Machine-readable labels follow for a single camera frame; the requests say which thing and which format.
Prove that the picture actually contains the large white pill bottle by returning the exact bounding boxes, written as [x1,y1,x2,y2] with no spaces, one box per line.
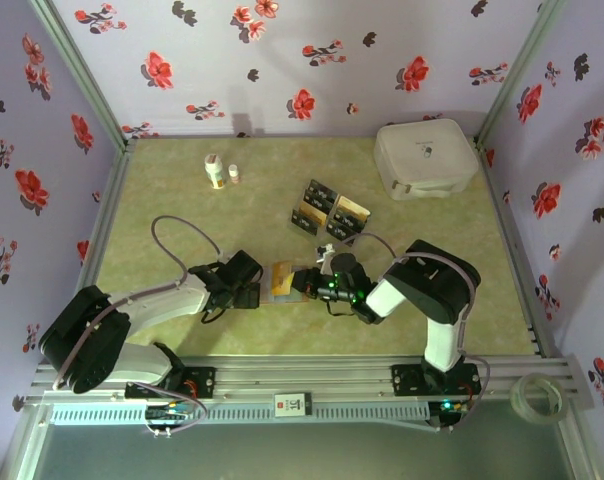
[203,153,228,191]

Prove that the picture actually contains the black VIP card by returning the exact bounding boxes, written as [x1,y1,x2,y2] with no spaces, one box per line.
[331,207,368,227]
[305,179,339,200]
[326,219,363,242]
[290,210,323,237]
[300,189,335,211]

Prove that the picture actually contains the aluminium frame post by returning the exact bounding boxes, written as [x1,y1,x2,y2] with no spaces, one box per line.
[554,414,601,480]
[26,0,138,156]
[474,0,568,151]
[0,404,53,480]

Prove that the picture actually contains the green circuit board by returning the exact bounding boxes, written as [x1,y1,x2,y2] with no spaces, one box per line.
[146,403,193,421]
[434,399,471,416]

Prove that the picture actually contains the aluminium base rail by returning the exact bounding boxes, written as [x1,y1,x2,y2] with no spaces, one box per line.
[24,352,596,411]

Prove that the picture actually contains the clear tape roll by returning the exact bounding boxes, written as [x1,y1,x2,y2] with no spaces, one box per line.
[510,372,569,425]

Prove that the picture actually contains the black and gold packets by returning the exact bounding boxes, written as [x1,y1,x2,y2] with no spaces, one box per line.
[289,178,373,246]

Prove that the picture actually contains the white zipped storage case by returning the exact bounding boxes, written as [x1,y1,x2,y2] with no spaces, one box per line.
[373,118,481,202]

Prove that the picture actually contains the red and white label tag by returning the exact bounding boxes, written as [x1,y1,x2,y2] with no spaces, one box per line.
[274,393,313,418]

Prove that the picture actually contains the gold card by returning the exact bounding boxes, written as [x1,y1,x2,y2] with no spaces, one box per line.
[297,201,329,222]
[270,260,296,296]
[337,195,372,217]

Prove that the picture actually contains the aluminium side rail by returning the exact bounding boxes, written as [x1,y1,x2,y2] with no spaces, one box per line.
[474,137,558,359]
[64,139,138,301]

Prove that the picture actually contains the white slotted cable duct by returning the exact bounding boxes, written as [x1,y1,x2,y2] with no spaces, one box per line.
[49,401,432,427]

